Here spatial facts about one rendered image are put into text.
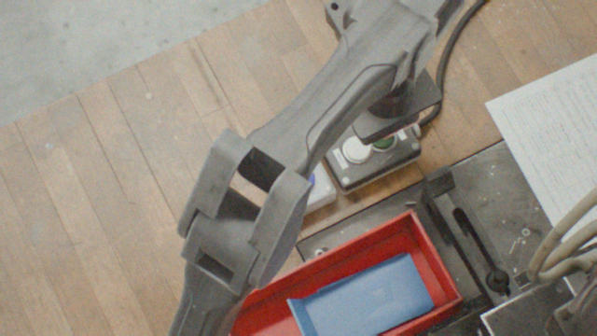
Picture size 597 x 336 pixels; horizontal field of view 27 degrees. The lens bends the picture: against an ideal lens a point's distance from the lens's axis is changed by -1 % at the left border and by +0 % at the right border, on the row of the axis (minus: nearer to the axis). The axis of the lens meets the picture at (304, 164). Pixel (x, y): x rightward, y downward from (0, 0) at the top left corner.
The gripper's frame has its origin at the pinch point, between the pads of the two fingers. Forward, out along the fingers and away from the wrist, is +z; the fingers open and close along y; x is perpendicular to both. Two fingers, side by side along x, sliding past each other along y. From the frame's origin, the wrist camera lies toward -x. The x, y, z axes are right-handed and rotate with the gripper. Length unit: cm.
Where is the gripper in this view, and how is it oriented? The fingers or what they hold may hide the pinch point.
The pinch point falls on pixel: (386, 125)
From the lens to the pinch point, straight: 143.8
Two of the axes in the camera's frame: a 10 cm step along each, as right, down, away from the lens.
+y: -8.9, 4.4, -1.2
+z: 0.5, 3.4, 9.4
